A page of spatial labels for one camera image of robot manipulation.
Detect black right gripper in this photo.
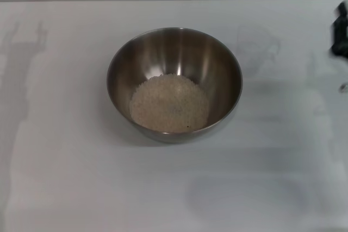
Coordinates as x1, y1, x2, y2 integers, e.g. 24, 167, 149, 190
330, 1, 348, 57

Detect clear plastic measuring cup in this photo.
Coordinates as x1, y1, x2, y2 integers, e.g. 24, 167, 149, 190
235, 23, 281, 74

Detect stainless steel mixing bowl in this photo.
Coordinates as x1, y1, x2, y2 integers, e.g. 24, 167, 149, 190
106, 27, 244, 144

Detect white rice grains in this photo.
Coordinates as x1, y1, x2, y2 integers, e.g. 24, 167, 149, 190
129, 74, 210, 133

